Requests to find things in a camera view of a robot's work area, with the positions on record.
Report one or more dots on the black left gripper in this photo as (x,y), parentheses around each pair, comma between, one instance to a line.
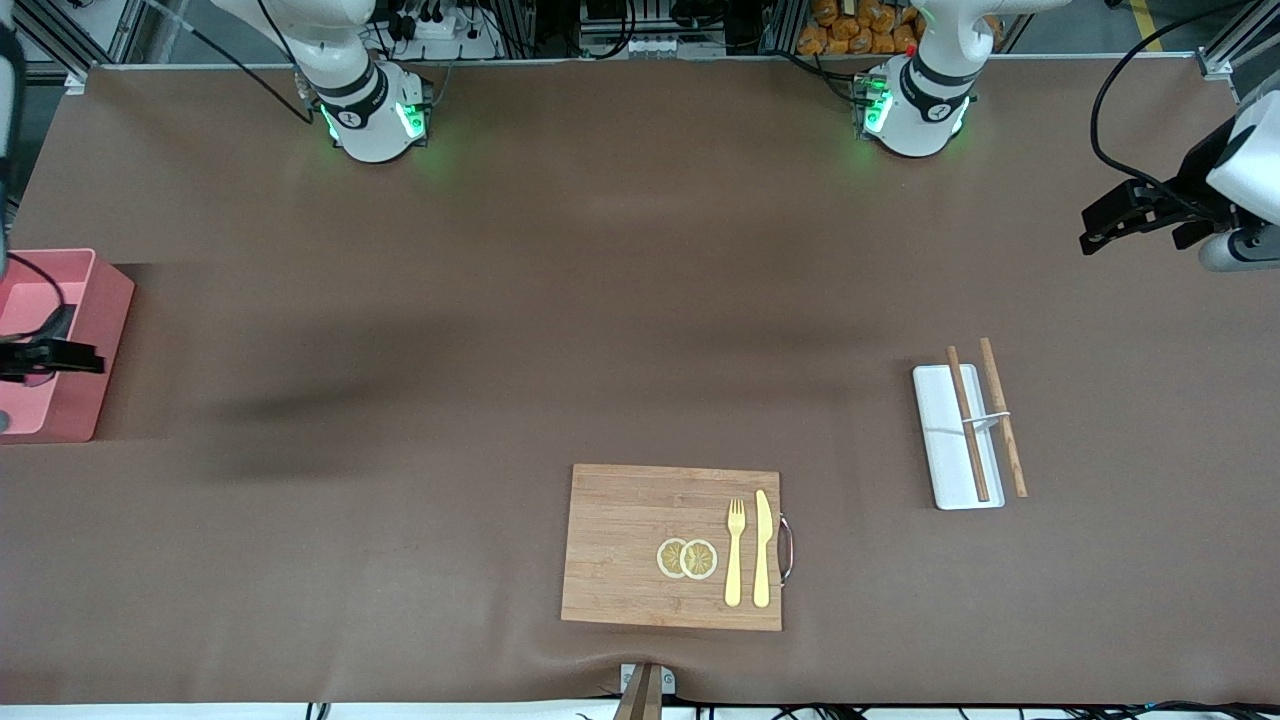
(1192,178)

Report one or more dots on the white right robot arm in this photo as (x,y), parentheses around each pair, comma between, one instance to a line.
(365,110)

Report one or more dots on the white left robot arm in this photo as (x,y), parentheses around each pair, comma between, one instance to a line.
(915,100)

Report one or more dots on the pink plastic bin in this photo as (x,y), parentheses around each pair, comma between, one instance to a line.
(100,320)

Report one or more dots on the thin white chopstick rest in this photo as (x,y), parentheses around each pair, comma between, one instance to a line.
(990,419)

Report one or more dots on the brown wooden chopstick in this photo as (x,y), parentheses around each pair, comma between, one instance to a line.
(1012,455)
(975,455)

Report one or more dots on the white rectangular tray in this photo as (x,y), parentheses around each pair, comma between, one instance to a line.
(945,460)

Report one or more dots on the orange items pile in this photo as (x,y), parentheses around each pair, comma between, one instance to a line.
(850,35)

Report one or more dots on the yellow plastic knife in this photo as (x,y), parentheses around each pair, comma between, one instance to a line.
(762,550)

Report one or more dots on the white power strip with plugs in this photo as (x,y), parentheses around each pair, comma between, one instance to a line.
(450,35)

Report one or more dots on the long white power strip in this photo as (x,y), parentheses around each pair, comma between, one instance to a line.
(650,45)

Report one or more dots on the yellow plastic fork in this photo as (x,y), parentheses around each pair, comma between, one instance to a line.
(735,570)

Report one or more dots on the lemon slice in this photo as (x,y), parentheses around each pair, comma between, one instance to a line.
(700,560)
(667,558)

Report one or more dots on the aluminium frame profile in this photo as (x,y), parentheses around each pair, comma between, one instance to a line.
(1225,55)
(72,80)

